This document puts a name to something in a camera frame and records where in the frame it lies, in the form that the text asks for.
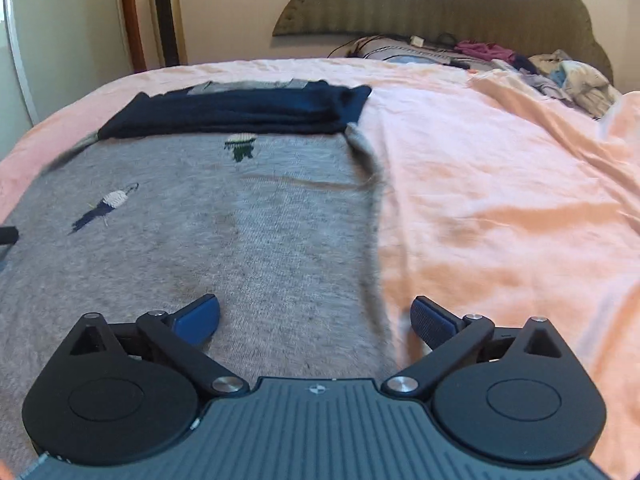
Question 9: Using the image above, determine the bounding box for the pile of light clothes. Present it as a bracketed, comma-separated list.
[517, 50, 624, 121]

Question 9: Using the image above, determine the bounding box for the grey sweater with navy sleeves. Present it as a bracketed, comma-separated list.
[0, 79, 401, 466]

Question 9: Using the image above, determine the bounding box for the patterned pillow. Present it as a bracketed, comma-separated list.
[350, 35, 496, 70]

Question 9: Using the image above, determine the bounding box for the pink blanket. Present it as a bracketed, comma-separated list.
[0, 57, 640, 480]

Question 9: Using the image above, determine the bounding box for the gold standing air conditioner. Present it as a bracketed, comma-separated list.
[145, 0, 189, 68]

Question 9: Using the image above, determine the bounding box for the magenta garment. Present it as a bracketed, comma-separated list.
[454, 41, 517, 64]

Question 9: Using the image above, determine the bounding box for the olive padded headboard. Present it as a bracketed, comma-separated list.
[272, 0, 615, 83]

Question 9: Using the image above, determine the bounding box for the wooden door frame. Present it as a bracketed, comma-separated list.
[118, 0, 148, 74]

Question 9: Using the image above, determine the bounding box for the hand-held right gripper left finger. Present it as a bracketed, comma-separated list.
[67, 294, 251, 402]

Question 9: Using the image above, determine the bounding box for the flower-decal glass wardrobe door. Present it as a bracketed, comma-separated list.
[0, 0, 134, 161]

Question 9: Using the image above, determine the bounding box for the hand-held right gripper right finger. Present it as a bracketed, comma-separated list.
[381, 296, 576, 403]

